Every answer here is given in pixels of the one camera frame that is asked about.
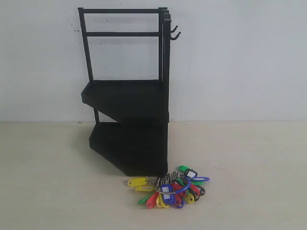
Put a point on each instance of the colourful key tag bunch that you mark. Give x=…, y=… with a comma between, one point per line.
x=182, y=186

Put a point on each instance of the black two-tier metal rack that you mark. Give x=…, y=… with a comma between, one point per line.
x=131, y=116

